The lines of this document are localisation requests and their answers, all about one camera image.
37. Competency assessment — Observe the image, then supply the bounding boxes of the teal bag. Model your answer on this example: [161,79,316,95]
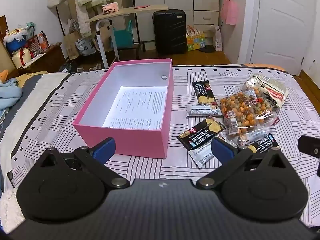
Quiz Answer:
[112,20,134,50]

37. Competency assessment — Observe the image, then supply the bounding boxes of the striped bedsheet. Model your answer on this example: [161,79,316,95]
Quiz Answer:
[0,65,320,230]

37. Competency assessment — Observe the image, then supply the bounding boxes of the black stool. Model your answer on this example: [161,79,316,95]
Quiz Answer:
[117,41,147,63]

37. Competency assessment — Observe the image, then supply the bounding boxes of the orange bottle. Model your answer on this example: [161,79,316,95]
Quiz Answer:
[37,32,49,50]

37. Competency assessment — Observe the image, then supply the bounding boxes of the pink tissue box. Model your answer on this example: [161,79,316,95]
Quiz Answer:
[102,2,119,14]

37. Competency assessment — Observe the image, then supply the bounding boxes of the cream box with red ribbon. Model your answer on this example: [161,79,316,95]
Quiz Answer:
[11,47,33,68]

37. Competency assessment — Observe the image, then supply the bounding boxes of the large black snack packet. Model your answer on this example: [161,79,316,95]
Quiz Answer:
[177,117,225,151]

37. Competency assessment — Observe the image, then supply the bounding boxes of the clear bag of coated nuts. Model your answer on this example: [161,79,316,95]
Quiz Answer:
[219,89,280,136]

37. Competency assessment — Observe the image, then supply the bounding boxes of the brown paper bag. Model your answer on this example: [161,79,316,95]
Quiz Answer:
[62,18,83,60]

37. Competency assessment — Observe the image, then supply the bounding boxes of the printed paper sheet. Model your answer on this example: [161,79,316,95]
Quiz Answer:
[102,85,168,131]

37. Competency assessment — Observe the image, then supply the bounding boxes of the blue and white plush bundle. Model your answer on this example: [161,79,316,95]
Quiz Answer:
[3,27,28,54]

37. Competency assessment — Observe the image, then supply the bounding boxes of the small white snack packet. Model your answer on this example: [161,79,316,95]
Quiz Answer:
[188,145,216,168]

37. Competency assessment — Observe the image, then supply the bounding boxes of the pink hanging bag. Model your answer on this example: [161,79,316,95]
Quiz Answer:
[220,0,238,25]

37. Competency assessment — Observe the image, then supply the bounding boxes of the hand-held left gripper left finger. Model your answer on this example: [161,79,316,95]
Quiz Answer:
[37,137,130,189]

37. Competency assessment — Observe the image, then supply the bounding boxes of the black snack bar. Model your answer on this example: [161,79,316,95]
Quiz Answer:
[192,80,217,105]

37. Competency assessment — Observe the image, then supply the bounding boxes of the black suitcase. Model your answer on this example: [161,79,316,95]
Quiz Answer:
[152,9,188,54]

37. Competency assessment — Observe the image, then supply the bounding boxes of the cream snack bag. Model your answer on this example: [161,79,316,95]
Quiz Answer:
[243,74,289,110]

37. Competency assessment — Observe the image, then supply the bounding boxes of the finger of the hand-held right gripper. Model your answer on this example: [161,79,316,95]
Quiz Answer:
[297,135,320,158]

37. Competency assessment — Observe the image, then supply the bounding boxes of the white door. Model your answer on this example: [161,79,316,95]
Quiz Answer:
[249,0,314,76]

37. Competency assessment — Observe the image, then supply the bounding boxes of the orange mattress cover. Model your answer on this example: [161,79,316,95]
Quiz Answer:
[243,63,288,72]

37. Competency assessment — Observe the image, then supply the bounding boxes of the dark wood nightstand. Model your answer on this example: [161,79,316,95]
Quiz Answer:
[19,42,66,75]

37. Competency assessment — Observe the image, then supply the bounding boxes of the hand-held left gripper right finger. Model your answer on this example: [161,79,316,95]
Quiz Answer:
[196,137,287,190]

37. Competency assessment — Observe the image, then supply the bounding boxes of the colourful cardboard box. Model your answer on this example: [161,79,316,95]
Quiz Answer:
[186,25,207,52]

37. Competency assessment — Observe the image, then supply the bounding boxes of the white standing bag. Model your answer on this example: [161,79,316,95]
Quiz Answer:
[213,25,224,52]

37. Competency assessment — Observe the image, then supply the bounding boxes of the grey-white snack packet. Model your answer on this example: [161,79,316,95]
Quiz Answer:
[226,127,268,147]

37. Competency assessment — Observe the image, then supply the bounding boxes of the pink cardboard box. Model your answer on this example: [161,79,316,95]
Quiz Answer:
[73,58,173,159]

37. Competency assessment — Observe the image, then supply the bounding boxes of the white fleece blanket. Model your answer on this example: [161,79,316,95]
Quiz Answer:
[0,187,27,233]

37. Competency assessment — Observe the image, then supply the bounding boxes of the grey and cream quilt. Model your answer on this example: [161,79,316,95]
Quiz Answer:
[0,71,52,145]

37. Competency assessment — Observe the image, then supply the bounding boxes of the grey-white plastic bag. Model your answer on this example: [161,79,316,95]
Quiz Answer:
[75,37,97,56]

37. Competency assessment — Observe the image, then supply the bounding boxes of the blue blanket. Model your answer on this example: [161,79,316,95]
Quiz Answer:
[0,78,23,110]

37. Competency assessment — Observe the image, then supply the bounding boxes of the light wood desk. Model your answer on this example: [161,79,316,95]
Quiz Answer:
[86,4,169,68]

